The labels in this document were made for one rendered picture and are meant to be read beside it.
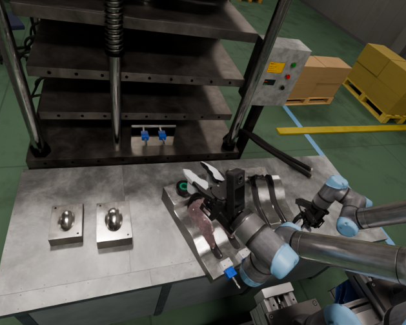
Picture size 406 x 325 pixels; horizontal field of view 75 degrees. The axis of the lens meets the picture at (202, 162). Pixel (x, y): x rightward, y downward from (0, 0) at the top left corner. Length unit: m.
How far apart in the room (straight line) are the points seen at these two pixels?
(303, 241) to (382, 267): 0.18
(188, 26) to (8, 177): 1.99
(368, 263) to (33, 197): 1.38
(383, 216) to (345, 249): 0.41
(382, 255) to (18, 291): 1.21
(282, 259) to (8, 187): 2.36
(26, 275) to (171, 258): 0.59
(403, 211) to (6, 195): 2.55
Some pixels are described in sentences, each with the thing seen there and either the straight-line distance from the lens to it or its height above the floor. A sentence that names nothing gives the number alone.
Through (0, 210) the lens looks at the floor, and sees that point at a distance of 2.56.
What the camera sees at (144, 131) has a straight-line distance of 1.66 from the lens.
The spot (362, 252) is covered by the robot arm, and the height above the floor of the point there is 1.53.
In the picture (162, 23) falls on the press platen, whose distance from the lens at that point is 1.39.
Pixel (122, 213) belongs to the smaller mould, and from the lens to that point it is 1.33.
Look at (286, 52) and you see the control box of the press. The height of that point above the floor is 1.45.
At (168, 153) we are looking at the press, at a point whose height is 0.78.
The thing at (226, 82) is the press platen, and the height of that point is 1.26.
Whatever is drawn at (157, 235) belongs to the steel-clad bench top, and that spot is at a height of 0.80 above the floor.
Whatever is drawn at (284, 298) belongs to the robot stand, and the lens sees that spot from 1.20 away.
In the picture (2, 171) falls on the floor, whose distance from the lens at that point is 2.81.
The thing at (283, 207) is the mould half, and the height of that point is 0.88.
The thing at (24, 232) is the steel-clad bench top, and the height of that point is 0.80.
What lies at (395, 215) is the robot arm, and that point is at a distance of 1.09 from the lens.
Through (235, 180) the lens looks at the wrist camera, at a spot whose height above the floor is 1.54.
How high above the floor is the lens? 2.00
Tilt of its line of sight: 45 degrees down
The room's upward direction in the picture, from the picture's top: 17 degrees clockwise
